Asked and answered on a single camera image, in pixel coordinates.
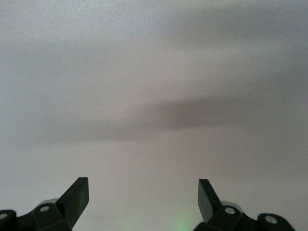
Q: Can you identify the brown table cover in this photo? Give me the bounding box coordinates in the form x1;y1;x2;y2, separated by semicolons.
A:
0;0;308;231

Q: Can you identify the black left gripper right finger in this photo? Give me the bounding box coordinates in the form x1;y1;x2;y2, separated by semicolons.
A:
193;179;245;231

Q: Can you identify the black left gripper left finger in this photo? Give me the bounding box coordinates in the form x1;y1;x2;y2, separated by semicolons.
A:
31;177;90;231

